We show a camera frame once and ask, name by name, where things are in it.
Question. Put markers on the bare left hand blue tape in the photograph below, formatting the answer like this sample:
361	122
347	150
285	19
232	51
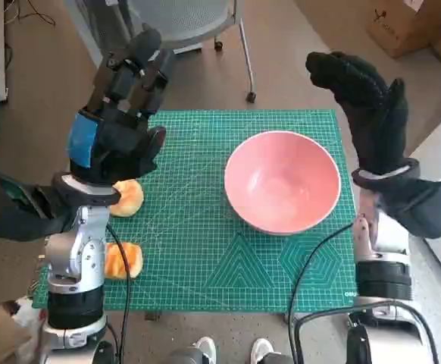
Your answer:
122	151

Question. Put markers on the black gloved right hand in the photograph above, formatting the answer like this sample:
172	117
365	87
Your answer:
376	125

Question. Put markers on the round toy bread bun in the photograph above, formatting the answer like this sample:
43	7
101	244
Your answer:
129	201

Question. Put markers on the striped rectangular toy bread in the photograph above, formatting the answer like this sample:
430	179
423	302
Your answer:
136	258

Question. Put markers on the pink bowl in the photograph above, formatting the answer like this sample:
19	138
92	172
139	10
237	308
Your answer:
281	182

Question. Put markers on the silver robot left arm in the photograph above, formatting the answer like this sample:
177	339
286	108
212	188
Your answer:
72	258

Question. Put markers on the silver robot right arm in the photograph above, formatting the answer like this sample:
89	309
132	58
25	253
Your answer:
383	273

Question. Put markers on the white desk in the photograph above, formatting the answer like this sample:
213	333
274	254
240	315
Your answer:
440	159

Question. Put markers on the cardboard box with print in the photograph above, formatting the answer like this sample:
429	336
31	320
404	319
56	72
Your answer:
402	22

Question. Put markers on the green cutting mat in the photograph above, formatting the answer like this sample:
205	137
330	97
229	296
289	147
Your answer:
205	265

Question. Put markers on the grey mesh office chair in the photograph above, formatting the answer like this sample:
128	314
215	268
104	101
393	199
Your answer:
182	19

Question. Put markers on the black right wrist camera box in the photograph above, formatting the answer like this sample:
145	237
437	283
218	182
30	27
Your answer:
425	212

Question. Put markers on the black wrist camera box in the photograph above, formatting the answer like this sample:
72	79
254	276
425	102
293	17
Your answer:
425	212
8	223

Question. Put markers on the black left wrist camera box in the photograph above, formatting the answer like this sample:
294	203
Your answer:
8	223

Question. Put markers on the metal table bracket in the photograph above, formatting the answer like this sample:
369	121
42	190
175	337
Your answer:
153	315
286	317

